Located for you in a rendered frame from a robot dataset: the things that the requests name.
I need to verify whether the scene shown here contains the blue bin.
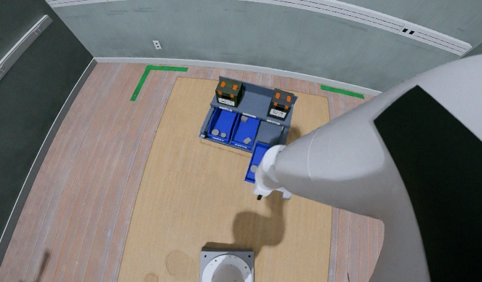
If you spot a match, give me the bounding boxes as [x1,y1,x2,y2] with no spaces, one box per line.
[245,142,273,183]
[230,113,260,150]
[208,108,239,143]

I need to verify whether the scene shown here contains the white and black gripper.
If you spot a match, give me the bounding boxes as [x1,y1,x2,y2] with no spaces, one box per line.
[253,181,272,201]

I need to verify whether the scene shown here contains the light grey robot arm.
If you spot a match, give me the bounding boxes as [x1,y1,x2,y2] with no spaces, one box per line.
[254,55,482,282]

